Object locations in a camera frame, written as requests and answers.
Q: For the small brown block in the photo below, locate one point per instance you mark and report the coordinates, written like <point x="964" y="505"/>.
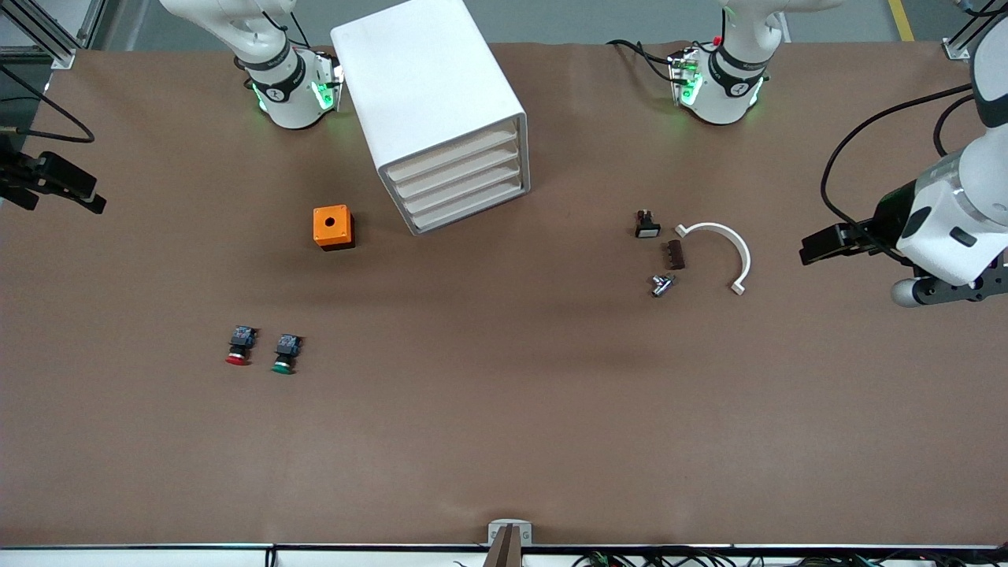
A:
<point x="673" y="256"/>

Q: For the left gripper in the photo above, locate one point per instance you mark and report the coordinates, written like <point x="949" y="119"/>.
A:
<point x="889" y="217"/>

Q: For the silver metal fitting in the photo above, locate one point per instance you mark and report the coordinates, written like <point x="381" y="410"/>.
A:
<point x="661" y="285"/>

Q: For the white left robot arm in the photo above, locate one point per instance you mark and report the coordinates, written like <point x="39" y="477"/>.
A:
<point x="720" y="79"/>

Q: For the aluminium frame post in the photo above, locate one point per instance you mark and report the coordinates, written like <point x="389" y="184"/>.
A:
<point x="61" y="57"/>
<point x="957" y="49"/>

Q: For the white table edge rail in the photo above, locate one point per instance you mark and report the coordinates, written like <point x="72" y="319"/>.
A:
<point x="157" y="557"/>

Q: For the small black switch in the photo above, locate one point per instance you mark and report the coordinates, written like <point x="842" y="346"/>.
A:
<point x="647" y="228"/>

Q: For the grey metal bracket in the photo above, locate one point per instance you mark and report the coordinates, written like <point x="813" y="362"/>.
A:
<point x="496" y="531"/>

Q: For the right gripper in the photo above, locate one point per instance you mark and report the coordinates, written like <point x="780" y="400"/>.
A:
<point x="17" y="175"/>

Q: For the orange button enclosure box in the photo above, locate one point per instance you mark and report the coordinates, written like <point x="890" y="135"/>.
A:
<point x="340" y="232"/>

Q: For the green mushroom push button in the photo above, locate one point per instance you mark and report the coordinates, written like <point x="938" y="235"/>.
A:
<point x="288" y="345"/>

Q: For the white curved plastic part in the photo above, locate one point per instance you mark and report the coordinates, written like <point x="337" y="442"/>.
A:
<point x="740" y="252"/>

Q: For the brown stand bar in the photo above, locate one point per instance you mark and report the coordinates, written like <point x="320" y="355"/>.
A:
<point x="504" y="553"/>

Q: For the red mushroom push button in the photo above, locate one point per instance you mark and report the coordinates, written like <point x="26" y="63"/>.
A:
<point x="242" y="339"/>

